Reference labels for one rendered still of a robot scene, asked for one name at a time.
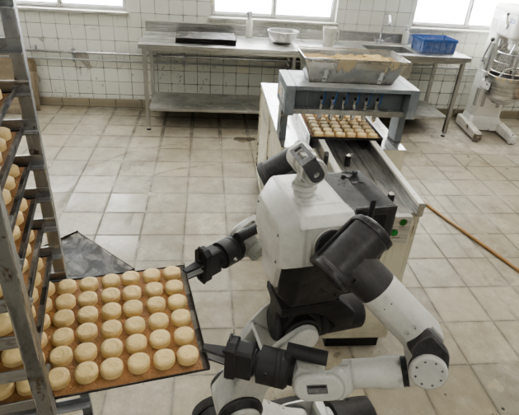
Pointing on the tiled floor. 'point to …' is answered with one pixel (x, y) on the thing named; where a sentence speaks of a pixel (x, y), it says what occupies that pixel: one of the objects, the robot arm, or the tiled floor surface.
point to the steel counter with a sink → (224, 101)
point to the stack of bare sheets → (89, 258)
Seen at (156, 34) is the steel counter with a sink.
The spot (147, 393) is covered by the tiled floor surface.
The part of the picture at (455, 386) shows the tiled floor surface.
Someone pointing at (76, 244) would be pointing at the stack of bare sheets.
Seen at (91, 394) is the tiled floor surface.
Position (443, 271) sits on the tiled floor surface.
